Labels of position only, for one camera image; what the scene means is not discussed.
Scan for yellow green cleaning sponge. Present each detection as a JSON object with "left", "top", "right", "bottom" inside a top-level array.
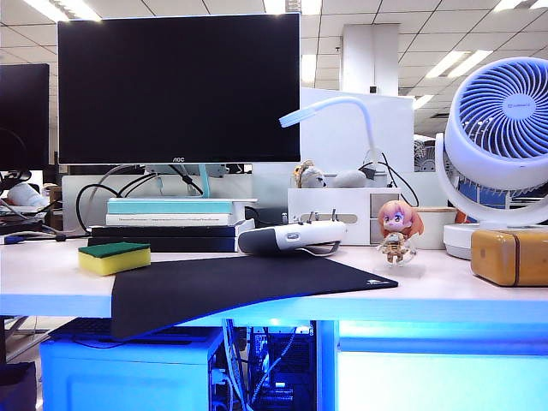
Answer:
[{"left": 77, "top": 241, "right": 152, "bottom": 277}]

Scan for white desk drawer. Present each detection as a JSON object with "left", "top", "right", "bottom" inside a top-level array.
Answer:
[{"left": 337, "top": 320, "right": 548, "bottom": 411}]

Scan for small black box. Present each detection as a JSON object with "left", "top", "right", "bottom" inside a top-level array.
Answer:
[{"left": 244, "top": 206, "right": 288, "bottom": 230}]

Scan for white grey remote controller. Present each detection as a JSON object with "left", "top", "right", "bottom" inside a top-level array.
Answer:
[{"left": 236, "top": 208, "right": 347, "bottom": 257}]

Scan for cream plush animal toy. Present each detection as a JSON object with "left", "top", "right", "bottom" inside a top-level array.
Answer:
[{"left": 292, "top": 159, "right": 329, "bottom": 190}]

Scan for white desktop organizer box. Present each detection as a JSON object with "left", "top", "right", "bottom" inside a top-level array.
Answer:
[{"left": 286, "top": 187, "right": 402, "bottom": 247}]

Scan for grey soft plush lump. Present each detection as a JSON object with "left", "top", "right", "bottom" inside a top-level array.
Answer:
[{"left": 331, "top": 170, "right": 367, "bottom": 189}]

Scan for white partition board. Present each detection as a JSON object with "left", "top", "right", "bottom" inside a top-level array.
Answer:
[{"left": 300, "top": 86, "right": 414, "bottom": 189}]

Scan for black mouse pad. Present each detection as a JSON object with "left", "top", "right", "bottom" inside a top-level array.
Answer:
[{"left": 110, "top": 255, "right": 399, "bottom": 340}]

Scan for white gooseneck desk lamp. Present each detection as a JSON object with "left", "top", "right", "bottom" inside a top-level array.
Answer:
[{"left": 277, "top": 96, "right": 386, "bottom": 176}]

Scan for black flat box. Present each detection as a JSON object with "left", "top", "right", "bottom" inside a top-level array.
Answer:
[
  {"left": 90, "top": 225, "right": 235, "bottom": 239},
  {"left": 87, "top": 236, "right": 237, "bottom": 253}
]

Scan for teal book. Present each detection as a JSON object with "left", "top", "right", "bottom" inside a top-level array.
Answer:
[{"left": 106, "top": 200, "right": 232, "bottom": 215}]

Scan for white book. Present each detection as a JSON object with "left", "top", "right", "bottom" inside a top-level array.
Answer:
[{"left": 105, "top": 213, "right": 235, "bottom": 227}]

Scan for orange haired anime figurine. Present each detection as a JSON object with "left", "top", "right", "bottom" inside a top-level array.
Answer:
[{"left": 376, "top": 200, "right": 425, "bottom": 267}]

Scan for black AOC computer monitor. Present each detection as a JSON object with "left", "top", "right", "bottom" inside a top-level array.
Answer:
[{"left": 57, "top": 12, "right": 301, "bottom": 165}]

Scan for black computer tower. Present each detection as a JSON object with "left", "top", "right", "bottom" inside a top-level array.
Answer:
[{"left": 246, "top": 325, "right": 316, "bottom": 411}]

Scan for small white background fan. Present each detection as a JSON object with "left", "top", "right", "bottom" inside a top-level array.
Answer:
[{"left": 413, "top": 134, "right": 437, "bottom": 173}]

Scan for white container with wooden lid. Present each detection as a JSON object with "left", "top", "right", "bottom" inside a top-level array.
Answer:
[{"left": 414, "top": 205, "right": 457, "bottom": 251}]

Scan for white desk leg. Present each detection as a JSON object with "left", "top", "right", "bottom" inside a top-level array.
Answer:
[{"left": 315, "top": 319, "right": 340, "bottom": 411}]

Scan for white desk fan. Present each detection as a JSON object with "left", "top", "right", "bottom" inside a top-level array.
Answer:
[{"left": 434, "top": 57, "right": 548, "bottom": 261}]

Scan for frosted desk divider panel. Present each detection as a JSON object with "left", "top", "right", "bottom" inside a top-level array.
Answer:
[{"left": 61, "top": 175, "right": 290, "bottom": 235}]

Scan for white bottle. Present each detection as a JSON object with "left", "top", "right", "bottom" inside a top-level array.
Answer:
[{"left": 6, "top": 182, "right": 48, "bottom": 207}]

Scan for black flat device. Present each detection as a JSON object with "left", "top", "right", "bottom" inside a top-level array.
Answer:
[{"left": 0, "top": 220, "right": 44, "bottom": 235}]

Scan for black frameless computer monitor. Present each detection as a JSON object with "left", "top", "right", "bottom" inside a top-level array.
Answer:
[{"left": 0, "top": 63, "right": 51, "bottom": 171}]

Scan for dark fabric chair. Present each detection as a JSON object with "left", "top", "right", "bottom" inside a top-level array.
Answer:
[{"left": 0, "top": 362, "right": 39, "bottom": 411}]

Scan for black lamp power cable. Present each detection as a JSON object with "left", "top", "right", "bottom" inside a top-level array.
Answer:
[{"left": 357, "top": 152, "right": 420, "bottom": 209}]

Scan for white cable bundle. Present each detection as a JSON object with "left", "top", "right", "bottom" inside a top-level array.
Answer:
[{"left": 220, "top": 319, "right": 252, "bottom": 411}]

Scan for grey cable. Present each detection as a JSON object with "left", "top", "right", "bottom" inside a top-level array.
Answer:
[{"left": 89, "top": 164, "right": 136, "bottom": 202}]

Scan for black looped cable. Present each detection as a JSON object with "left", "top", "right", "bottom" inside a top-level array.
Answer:
[{"left": 75, "top": 164, "right": 200, "bottom": 236}]

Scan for yellow box with brown strap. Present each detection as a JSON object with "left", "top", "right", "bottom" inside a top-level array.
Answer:
[{"left": 469, "top": 229, "right": 548, "bottom": 288}]

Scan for white pedestal cabinet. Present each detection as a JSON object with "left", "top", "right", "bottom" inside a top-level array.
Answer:
[{"left": 39, "top": 329, "right": 224, "bottom": 411}]

